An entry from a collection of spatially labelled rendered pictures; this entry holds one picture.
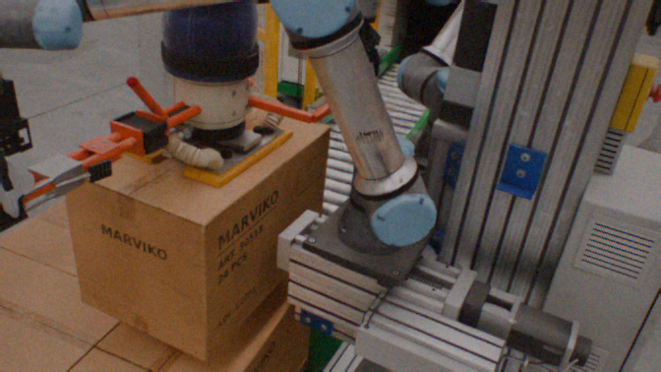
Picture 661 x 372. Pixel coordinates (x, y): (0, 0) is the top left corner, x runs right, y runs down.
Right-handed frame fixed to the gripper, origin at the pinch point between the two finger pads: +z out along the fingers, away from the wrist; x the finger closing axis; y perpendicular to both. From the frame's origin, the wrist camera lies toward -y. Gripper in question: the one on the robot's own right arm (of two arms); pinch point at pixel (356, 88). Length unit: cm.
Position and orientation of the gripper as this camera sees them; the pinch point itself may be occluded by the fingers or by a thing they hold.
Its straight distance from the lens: 158.7
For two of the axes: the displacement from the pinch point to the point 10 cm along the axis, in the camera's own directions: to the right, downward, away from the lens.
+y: -4.4, 4.2, -8.0
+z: -0.9, 8.6, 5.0
